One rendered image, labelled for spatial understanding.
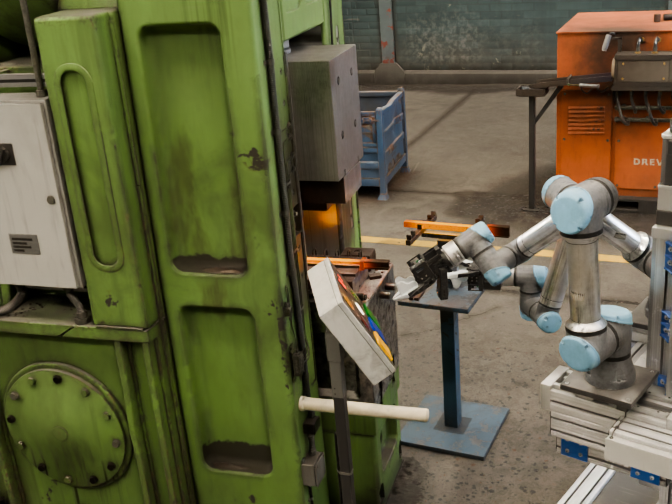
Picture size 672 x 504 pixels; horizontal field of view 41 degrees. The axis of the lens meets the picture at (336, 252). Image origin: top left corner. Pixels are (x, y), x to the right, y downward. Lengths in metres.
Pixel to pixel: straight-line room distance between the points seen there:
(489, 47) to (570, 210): 8.39
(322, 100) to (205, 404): 1.17
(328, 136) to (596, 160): 3.89
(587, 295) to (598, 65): 4.01
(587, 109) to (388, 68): 5.02
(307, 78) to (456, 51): 8.06
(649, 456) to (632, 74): 3.92
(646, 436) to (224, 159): 1.51
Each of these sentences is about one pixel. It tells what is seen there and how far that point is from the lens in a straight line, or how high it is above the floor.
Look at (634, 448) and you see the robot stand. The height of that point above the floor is 0.73.
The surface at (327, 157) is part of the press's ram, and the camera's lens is 2.98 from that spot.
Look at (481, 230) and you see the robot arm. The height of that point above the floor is 1.26.
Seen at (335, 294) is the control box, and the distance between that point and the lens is 2.57.
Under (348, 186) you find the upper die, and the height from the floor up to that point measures 1.32.
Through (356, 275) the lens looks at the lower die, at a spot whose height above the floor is 0.98.
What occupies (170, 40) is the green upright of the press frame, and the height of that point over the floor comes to 1.87.
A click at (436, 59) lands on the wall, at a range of 11.03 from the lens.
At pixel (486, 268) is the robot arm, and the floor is 1.16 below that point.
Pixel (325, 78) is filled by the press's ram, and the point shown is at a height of 1.71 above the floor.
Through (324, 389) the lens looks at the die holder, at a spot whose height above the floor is 0.53.
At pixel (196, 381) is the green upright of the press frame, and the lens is 3.26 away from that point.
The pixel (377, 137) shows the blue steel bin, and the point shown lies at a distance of 6.92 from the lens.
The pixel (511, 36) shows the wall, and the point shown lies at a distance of 10.75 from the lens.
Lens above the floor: 2.26
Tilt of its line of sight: 22 degrees down
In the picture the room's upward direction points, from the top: 5 degrees counter-clockwise
